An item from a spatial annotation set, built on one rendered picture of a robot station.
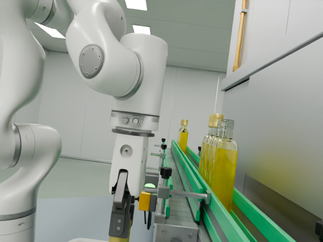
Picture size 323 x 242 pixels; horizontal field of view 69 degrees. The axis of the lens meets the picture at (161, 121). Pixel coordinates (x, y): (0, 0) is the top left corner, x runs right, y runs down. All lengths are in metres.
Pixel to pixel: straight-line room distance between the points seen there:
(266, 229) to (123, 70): 0.36
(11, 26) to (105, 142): 6.11
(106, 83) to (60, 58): 7.00
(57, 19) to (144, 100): 0.46
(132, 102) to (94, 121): 6.40
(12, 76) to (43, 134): 0.17
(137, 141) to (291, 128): 0.37
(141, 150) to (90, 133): 6.45
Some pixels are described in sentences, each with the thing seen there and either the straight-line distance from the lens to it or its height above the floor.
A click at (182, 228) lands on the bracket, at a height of 1.05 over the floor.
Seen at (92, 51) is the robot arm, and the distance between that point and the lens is 0.34.
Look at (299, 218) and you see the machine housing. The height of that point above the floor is 1.11.
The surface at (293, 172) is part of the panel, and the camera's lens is 0.59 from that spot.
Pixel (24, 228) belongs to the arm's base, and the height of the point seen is 0.97.
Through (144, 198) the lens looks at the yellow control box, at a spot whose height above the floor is 0.98.
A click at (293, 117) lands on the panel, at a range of 0.61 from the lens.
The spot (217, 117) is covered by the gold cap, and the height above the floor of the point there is 1.32.
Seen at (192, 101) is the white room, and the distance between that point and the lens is 6.59.
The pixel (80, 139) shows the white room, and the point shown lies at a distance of 6.90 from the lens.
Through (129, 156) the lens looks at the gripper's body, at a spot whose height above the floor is 1.22.
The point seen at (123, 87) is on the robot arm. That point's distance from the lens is 0.34.
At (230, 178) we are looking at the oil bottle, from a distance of 0.64.
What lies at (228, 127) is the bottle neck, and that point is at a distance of 0.63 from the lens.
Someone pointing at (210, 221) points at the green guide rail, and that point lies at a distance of 0.57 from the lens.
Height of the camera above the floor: 1.28
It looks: 1 degrees up
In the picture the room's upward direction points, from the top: 7 degrees clockwise
